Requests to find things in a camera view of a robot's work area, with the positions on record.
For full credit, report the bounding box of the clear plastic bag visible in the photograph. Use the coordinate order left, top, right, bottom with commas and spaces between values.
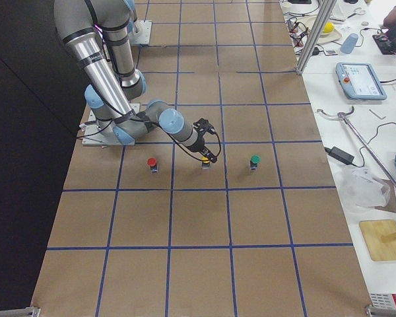
339, 166, 391, 207

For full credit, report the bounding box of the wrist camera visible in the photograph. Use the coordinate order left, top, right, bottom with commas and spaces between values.
193, 118, 216, 135

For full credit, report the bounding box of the green push button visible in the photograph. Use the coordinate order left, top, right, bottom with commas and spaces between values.
249, 155, 261, 170

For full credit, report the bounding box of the blue teach pendant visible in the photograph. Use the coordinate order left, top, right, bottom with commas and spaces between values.
335, 63, 387, 100

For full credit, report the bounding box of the aluminium frame post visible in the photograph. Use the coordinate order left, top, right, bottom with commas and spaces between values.
296, 0, 337, 75

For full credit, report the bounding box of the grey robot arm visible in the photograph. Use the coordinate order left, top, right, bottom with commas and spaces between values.
53, 1, 217, 162

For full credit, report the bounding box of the blue plastic cup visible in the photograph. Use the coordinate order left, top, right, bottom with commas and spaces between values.
339, 33, 359, 55

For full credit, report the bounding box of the wooden board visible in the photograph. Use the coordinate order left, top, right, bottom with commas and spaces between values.
359, 219, 396, 262

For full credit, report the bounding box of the red push button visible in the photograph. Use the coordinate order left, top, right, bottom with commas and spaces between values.
147, 157, 158, 173

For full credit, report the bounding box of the yellow push button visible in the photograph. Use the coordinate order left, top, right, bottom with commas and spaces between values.
201, 157, 211, 170

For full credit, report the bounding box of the black power adapter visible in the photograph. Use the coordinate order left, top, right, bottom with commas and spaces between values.
329, 147, 354, 165

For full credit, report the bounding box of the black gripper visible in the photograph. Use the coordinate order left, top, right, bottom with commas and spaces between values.
189, 137, 217, 163

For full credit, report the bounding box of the metal cane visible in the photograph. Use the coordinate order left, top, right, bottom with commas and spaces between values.
316, 106, 396, 189

